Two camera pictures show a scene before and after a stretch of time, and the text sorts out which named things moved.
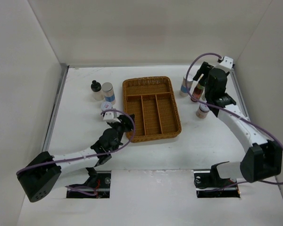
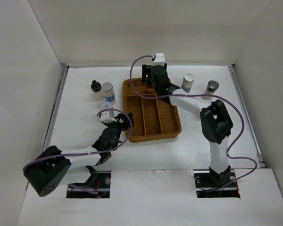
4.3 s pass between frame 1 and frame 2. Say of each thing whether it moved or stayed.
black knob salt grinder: stayed
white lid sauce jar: stayed
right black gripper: moved
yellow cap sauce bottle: moved
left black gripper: stayed
